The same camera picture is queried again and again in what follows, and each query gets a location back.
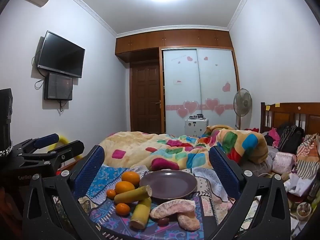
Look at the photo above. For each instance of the black wall television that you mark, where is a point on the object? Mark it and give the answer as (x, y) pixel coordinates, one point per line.
(61, 53)

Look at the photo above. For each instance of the grey patterned pillow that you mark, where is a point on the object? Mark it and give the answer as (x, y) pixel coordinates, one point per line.
(257, 165)

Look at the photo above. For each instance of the brown wooden door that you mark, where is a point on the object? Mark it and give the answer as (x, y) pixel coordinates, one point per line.
(146, 100)

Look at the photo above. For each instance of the patterned blue bed sheet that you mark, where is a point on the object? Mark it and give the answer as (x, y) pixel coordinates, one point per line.
(110, 177)

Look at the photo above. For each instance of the small black wall monitor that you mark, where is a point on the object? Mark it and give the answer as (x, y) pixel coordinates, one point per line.
(58, 86)

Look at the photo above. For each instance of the white hard case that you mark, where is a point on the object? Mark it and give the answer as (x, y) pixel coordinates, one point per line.
(196, 128)

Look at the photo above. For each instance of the yellow banana piece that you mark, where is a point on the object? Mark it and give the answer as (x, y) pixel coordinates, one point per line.
(140, 213)
(132, 196)

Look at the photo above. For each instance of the wooden wardrobe with glass doors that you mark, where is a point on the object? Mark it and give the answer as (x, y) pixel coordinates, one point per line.
(200, 80)

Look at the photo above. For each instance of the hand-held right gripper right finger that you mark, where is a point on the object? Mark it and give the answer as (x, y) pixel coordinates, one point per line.
(222, 170)

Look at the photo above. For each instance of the peeled pomelo segment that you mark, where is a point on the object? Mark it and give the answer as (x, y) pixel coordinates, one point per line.
(188, 222)
(170, 208)

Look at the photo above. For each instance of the pink garment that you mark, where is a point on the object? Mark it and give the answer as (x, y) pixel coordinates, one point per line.
(273, 134)

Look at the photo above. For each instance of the wooden bed headboard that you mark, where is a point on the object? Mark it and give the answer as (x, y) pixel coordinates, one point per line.
(300, 115)

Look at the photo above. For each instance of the brown round plate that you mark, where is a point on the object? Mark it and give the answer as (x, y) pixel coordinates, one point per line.
(167, 183)

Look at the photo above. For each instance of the small white bowl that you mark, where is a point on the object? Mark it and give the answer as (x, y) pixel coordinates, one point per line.
(304, 211)

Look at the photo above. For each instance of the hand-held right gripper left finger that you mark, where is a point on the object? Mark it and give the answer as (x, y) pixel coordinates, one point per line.
(90, 170)

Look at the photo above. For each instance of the standing electric fan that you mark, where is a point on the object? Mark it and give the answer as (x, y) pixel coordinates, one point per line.
(242, 101)

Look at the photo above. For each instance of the yellow foam tube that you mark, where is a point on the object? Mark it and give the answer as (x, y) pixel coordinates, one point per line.
(65, 140)

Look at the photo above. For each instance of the striped fabric bag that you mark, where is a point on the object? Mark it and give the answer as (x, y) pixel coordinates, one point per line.
(310, 152)

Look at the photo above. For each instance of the colourful patchwork blanket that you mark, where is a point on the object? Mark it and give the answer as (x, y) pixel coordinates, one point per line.
(160, 150)

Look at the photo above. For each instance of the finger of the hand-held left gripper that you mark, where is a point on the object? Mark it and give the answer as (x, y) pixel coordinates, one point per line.
(46, 139)
(70, 148)

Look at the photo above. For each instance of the pink white padded bag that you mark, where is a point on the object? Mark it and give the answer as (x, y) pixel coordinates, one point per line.
(283, 162)

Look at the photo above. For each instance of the black bag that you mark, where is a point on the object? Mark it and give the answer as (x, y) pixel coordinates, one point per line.
(290, 137)

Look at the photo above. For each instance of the large orange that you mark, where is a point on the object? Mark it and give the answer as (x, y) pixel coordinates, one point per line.
(124, 187)
(130, 178)

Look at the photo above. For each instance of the red grape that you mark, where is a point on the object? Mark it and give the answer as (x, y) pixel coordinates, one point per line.
(163, 221)

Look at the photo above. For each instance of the small tangerine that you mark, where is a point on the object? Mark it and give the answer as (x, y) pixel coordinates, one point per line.
(111, 194)
(122, 209)

